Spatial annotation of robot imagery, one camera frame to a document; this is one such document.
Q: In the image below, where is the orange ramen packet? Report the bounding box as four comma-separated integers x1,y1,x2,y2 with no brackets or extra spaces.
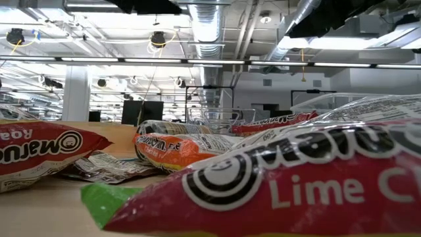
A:
132,132,244,174

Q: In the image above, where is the large black monitor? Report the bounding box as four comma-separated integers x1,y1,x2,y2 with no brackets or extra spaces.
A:
121,99,164,126

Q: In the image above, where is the red yellow ramen packet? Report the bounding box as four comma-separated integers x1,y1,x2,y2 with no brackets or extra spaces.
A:
0,104,114,194

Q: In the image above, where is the white pillar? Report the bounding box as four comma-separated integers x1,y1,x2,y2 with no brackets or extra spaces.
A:
61,65,92,122

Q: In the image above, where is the small clear plastic bin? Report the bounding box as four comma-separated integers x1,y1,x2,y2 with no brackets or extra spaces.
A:
186,107,257,134

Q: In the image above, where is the lime chili ramen packet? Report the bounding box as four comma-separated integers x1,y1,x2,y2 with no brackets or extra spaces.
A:
80,93,421,237

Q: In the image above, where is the yellow hanging cord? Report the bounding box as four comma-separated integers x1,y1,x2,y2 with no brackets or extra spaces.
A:
300,48,307,83

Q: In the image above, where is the silver seasoning wrapper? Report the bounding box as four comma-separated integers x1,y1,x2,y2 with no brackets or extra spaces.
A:
54,150,167,184

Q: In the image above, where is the black metal frame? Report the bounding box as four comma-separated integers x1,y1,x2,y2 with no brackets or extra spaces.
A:
184,85,235,123
290,88,337,107

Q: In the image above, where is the black ceiling cable reel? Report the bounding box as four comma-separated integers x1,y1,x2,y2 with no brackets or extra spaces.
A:
5,28,26,46
150,30,167,49

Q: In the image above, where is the long ceiling light strip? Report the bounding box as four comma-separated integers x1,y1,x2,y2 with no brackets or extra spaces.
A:
0,55,421,70

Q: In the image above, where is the large clear plastic bin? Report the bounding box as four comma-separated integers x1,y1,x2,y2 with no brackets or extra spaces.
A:
290,92,399,115

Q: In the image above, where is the orange plastic tray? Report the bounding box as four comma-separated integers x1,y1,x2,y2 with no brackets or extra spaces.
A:
49,120,141,159

